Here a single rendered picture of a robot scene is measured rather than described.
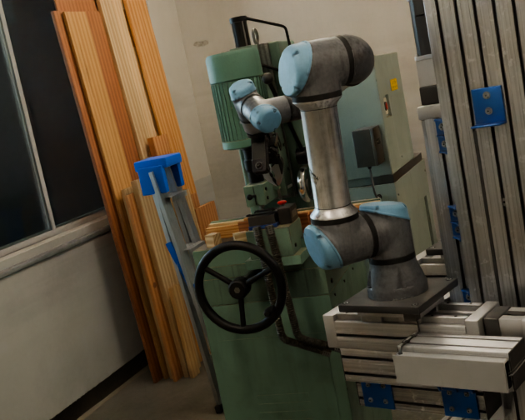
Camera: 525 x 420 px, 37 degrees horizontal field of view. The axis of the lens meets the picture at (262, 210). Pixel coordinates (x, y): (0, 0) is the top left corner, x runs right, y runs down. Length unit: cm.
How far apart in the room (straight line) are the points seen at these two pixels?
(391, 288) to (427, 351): 19
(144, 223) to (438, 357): 242
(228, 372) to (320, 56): 126
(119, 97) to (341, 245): 262
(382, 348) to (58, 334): 215
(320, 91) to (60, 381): 243
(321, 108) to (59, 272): 231
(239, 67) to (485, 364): 125
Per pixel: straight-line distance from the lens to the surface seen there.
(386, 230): 192
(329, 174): 184
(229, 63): 254
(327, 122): 182
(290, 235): 237
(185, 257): 348
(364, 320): 203
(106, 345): 416
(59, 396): 387
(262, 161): 230
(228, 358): 267
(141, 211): 398
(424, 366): 184
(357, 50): 184
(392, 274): 195
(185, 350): 409
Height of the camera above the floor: 139
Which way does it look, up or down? 9 degrees down
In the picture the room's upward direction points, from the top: 11 degrees counter-clockwise
